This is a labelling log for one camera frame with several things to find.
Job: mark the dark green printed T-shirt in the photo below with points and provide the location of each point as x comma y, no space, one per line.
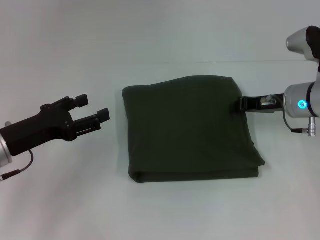
187,130

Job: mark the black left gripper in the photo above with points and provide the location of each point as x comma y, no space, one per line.
37,130

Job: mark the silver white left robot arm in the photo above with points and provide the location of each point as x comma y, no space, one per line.
4,152

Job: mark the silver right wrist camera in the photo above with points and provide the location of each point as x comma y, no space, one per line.
303,42

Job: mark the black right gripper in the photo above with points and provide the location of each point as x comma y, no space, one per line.
265,103

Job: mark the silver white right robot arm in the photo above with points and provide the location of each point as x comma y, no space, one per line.
302,100

